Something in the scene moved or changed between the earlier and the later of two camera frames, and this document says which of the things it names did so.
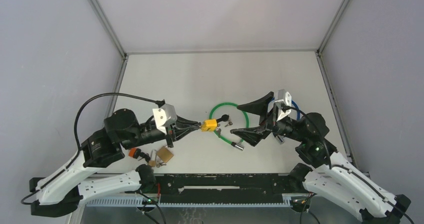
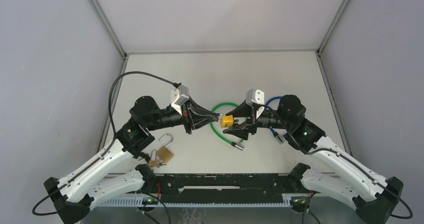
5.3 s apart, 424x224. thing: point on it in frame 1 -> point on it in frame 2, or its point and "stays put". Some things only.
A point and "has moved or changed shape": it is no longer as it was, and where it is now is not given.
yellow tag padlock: x=211 y=125 has moved or changed shape
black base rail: x=225 y=188 stays put
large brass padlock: x=164 y=154 stays put
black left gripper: x=173 y=132 -> x=191 y=106
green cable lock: x=239 y=147 stays put
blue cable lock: x=279 y=138 stays put
